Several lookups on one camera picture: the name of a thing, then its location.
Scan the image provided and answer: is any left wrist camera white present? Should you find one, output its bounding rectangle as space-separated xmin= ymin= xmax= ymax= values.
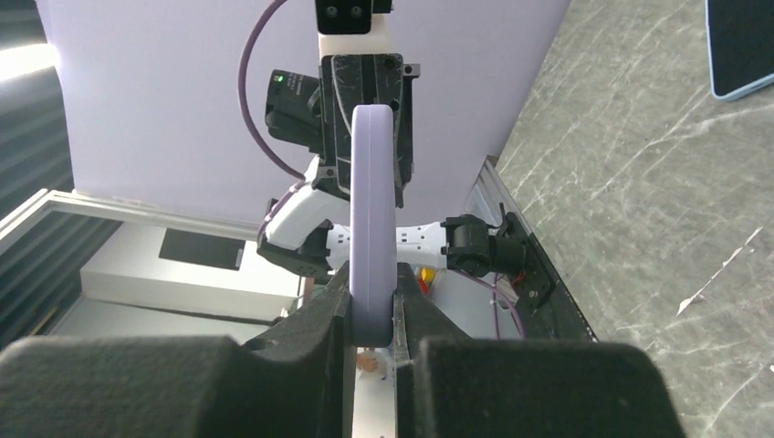
xmin=315 ymin=0 xmax=393 ymax=60

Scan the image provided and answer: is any phone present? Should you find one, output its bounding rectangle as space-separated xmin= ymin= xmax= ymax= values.
xmin=350 ymin=104 xmax=397 ymax=348
xmin=705 ymin=0 xmax=773 ymax=101

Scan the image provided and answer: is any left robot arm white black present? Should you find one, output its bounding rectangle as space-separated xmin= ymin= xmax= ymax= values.
xmin=258 ymin=53 xmax=529 ymax=279

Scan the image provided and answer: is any phone in blue case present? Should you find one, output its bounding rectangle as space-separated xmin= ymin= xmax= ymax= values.
xmin=705 ymin=0 xmax=773 ymax=101

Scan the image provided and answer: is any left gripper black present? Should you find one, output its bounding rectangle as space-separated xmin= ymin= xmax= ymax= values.
xmin=319 ymin=53 xmax=414 ymax=209

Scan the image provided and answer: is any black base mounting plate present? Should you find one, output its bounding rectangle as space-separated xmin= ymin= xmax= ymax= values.
xmin=483 ymin=155 xmax=600 ymax=343

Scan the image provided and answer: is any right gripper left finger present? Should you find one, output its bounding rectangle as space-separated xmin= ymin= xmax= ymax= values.
xmin=1 ymin=269 xmax=352 ymax=437

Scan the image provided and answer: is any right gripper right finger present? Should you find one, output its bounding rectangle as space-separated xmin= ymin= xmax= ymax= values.
xmin=393 ymin=264 xmax=685 ymax=437

